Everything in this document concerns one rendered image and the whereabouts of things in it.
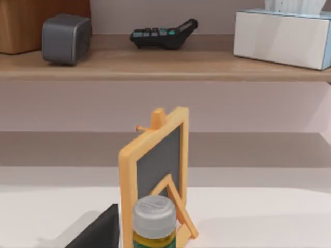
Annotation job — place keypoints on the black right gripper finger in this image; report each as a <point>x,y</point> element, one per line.
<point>101,230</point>

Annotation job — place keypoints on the yellow bottle with grey cap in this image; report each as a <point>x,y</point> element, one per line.
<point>154,219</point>

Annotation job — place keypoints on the wooden framed blackboard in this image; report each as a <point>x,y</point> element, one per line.
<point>157,160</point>

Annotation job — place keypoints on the wooden shelf board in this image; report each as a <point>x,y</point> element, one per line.
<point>155,65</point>

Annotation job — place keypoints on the grey rounded cube box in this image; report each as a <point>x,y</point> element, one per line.
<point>66,38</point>

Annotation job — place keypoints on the black calculator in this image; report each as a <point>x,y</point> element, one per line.
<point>163,34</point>

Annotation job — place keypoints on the brown wooden block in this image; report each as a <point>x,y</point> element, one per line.
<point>23,24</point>

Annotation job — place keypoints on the white and blue tissue box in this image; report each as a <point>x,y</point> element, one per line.
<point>282,36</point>

